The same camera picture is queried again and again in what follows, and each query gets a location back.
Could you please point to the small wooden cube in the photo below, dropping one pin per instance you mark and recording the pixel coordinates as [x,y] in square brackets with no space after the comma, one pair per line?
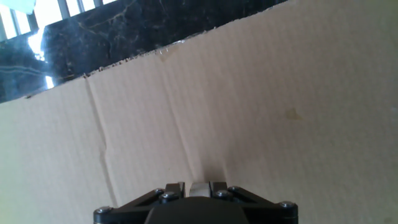
[199,189]

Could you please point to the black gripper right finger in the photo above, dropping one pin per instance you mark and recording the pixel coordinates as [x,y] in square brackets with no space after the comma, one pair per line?
[258,205]

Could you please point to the brown cardboard sheet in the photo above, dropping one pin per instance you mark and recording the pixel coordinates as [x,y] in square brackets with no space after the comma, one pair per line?
[248,109]

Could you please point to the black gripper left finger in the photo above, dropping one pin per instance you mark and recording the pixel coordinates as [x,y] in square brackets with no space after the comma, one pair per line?
[140,203]

